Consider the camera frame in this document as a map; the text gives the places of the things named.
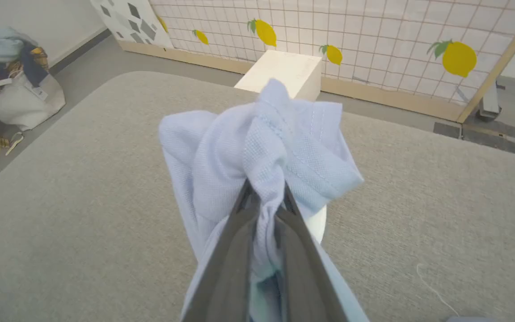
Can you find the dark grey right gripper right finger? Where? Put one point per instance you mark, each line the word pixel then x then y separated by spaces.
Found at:
pixel 304 273

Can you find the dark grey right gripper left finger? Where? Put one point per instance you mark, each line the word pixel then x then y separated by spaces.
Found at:
pixel 228 268

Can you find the light blue polo shirt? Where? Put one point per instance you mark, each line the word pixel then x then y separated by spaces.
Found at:
pixel 239 152

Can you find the navy blue garment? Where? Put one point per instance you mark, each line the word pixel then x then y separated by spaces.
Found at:
pixel 34 67

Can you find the thin white thread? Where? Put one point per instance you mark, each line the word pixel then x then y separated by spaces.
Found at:
pixel 432 288

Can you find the white rectangular box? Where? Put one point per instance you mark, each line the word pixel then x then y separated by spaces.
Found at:
pixel 286 71

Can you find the dark floor tape patch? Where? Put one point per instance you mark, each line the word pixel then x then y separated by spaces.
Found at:
pixel 494 143
pixel 492 127

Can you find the lemon print grid partition screen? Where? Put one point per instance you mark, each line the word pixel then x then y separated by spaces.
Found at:
pixel 373 40

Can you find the grey partition caster foot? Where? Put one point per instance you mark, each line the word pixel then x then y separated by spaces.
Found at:
pixel 490 105

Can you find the white fabric laundry bag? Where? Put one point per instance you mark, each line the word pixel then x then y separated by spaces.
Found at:
pixel 25 105

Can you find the white panel with grey shapes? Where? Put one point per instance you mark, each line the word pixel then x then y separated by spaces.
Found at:
pixel 134 22

